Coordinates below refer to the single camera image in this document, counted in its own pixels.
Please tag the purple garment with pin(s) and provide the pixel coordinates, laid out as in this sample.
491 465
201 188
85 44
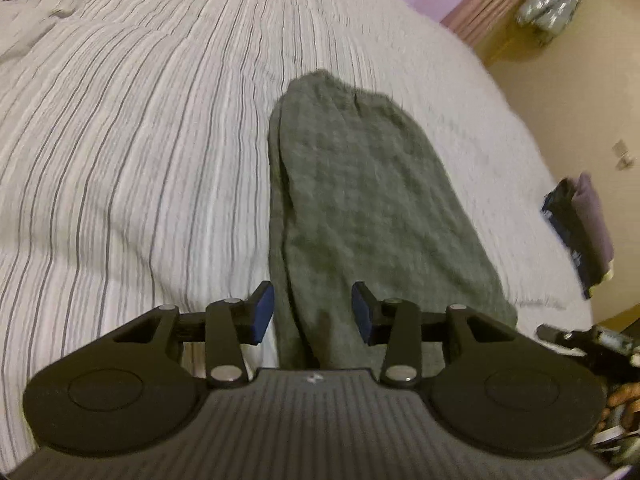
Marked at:
595 215

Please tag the white wall socket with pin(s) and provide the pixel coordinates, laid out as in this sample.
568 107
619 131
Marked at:
624 154

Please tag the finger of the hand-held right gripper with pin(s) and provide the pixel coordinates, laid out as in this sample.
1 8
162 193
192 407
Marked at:
560 337

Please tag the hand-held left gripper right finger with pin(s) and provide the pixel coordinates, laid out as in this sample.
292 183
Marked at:
362 312

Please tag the dark blue folded garment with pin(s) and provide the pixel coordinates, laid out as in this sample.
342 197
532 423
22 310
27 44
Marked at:
567 220

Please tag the person's right hand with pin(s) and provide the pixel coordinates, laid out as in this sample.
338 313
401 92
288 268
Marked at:
625 400

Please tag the grey checked pants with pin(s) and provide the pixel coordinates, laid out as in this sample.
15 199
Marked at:
360 185

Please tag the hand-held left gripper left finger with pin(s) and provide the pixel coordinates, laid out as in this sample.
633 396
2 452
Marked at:
262 312

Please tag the striped white bedspread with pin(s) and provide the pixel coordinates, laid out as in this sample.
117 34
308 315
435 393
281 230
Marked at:
125 160

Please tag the shiny silver bag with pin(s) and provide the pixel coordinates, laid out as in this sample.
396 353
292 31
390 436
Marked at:
550 5

